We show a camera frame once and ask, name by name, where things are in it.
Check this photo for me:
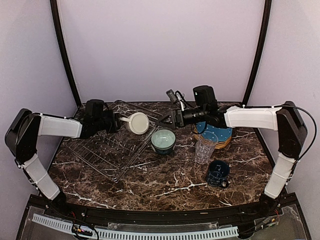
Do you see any white slotted cable duct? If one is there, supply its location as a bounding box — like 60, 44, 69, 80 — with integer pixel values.
31, 213, 239, 240

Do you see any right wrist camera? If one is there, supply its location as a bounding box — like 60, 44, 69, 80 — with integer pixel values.
166, 89, 188, 110

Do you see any blue polka dot plate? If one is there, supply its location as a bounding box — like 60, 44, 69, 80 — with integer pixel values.
195, 122, 233, 143

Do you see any dark blue ceramic mug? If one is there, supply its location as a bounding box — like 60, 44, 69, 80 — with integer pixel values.
206, 160, 230, 189

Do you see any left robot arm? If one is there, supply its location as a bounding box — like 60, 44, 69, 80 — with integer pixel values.
4, 106, 161, 218

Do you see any green ribbed ceramic bowl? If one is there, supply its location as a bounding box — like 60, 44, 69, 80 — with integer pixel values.
151, 129, 176, 155

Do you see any wire dish rack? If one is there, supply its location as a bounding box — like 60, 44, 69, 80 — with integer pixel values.
63, 100, 161, 183

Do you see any white ribbed ceramic mug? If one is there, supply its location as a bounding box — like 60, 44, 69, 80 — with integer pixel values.
119, 112, 150, 135

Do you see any black aluminium front rail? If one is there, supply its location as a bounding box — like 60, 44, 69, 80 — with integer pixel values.
27, 194, 282, 226

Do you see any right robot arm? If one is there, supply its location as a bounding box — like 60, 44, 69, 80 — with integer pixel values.
156, 85, 308, 217

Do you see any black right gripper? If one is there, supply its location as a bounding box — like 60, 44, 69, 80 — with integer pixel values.
156, 105, 208, 129

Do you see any clear plastic tumbler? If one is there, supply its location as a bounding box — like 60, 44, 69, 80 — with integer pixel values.
194, 131, 218, 165

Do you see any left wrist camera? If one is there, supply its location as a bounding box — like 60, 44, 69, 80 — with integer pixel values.
85, 99, 105, 118

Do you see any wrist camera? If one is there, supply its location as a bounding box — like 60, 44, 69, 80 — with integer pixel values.
166, 89, 188, 110
85, 99, 105, 118

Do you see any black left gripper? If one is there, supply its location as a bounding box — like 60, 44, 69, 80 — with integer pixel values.
94, 108, 124, 134

